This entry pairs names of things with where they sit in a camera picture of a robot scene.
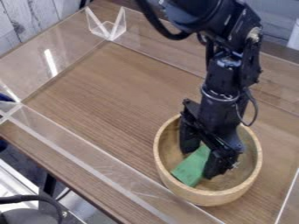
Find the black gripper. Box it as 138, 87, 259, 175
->
179, 86, 249, 179

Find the brown wooden bowl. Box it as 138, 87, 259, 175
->
154, 115, 263, 207

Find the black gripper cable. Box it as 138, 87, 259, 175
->
235, 88, 259, 128

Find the blue object at left edge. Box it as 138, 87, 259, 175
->
0, 93, 15, 102

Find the clear acrylic enclosure wall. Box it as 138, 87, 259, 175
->
0, 6, 299, 224

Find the black cable on floor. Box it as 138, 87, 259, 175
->
0, 194, 63, 224

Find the black table leg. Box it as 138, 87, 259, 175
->
43, 174, 58, 196

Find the green rectangular block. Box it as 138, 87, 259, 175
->
171, 145, 211, 187

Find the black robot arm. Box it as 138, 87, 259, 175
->
135, 0, 263, 179

